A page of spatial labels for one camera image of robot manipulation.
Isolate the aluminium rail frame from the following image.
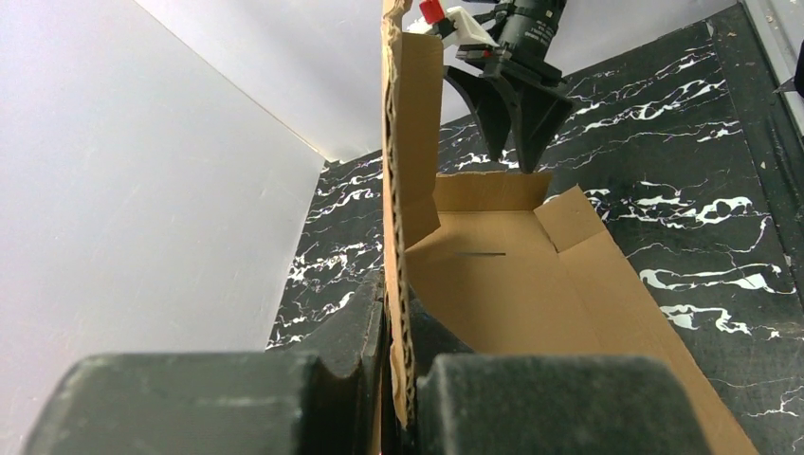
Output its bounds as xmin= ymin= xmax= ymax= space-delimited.
xmin=740 ymin=0 xmax=803 ymax=137

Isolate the brown cardboard box sheet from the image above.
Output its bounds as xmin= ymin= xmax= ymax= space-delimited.
xmin=381 ymin=1 xmax=756 ymax=454

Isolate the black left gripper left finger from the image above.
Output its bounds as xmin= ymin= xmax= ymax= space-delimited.
xmin=24 ymin=273 xmax=385 ymax=454

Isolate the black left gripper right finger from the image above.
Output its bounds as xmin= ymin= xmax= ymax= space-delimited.
xmin=411 ymin=300 xmax=711 ymax=454

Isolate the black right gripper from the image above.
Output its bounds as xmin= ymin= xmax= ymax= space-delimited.
xmin=444 ymin=0 xmax=574 ymax=174

